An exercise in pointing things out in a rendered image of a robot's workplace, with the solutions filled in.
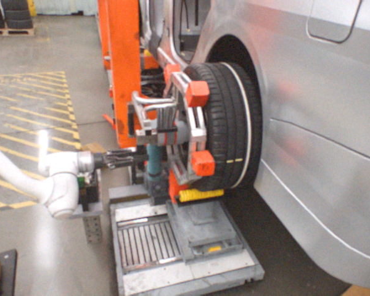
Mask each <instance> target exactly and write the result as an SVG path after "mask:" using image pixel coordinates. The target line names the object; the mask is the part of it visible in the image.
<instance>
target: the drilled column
mask: <svg viewBox="0 0 370 296"><path fill-rule="evenodd" d="M82 219H83V225H84V231H85V235H86V242H87V244H93V243H96V242H102V241H103V240H102V226H101V218H100V215H94V216H87V217H83V218H82ZM90 241H91V242H90Z"/></svg>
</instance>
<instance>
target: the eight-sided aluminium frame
mask: <svg viewBox="0 0 370 296"><path fill-rule="evenodd" d="M189 82H192V81H191V80H190V79H189V78H188V77H187V76H186V75H185V73H183V72H171V75H170V77H169V80H168V83H167V85H166V88H165V89H164V93H163V98H164V99H171V97H173V84H175V85H176V87H177V88H178V89H179V90H180V91H181V93H182V95H183V99H184V106H185V110H186V116H187V124H188V127H189V156H188V166H187V171H186V169H185V167H184V165H183V163H182V161H181V159H180V156H179V151H178V145H177V144H175V145H173V148H174V153H175V154H173V155H172V151H171V145H169V146H166V148H167V153H168V161H169V164H170V166H171V169H172V170H173V173H174V175H175V177H176V180H177V183H178V184H179V186H180V185H185V184H192V183H193V182H194V181H197V180H198V179H201V176H197V175H196V174H195V172H194V170H193V168H192V167H191V157H192V152H195V150H196V142H198V149H197V151H198V152H200V151H205V141H207V138H206V128H205V125H204V120H203V116H202V109H201V107H194V110H195V117H196V121H197V127H198V128H195V123H194V116H193V113H192V107H188V106H187V101H186V97H185V93H186V89H187V87H188V84H189ZM176 164H178V167H179V170H180V172H181V174H182V176H181V175H180V173H179V170H178V168H177V166H176Z"/></svg>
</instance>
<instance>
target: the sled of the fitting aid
mask: <svg viewBox="0 0 370 296"><path fill-rule="evenodd" d="M166 210H167V213H168V216H169V219H170V222H171V225H172V228H173V231H174V234H175V236H176V240H177V242H178V245H179V249H180V251H181V255H182V257H183V260H184V264H185V265H191V264H194V263H200V262H203V261H208V260H213V259H216V258H221V257H226V256H230V255H235V254H238V253H241V251H242V246H243V244H242V242H241V240H240V239H239V237H238V235H237V234H236V236H235V238H232V239H226V240H220V241H217V242H211V243H207V244H202V245H196V246H193V247H188V244H187V242H186V239H185V236H184V234H183V230H182V229H181V225H180V223H179V220H178V217H177V215H176V212H175V210H174V207H173V204H172V199H170V200H166Z"/></svg>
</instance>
